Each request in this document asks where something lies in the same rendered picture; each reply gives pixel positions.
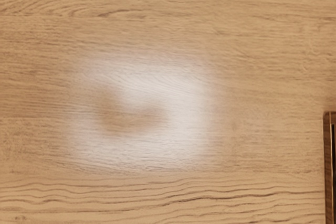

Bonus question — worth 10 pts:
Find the brown wooden drawer cabinet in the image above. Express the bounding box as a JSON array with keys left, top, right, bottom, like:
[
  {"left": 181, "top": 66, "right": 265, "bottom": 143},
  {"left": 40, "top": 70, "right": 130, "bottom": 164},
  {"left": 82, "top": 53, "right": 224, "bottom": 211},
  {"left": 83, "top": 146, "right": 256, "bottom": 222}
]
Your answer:
[{"left": 322, "top": 111, "right": 336, "bottom": 224}]

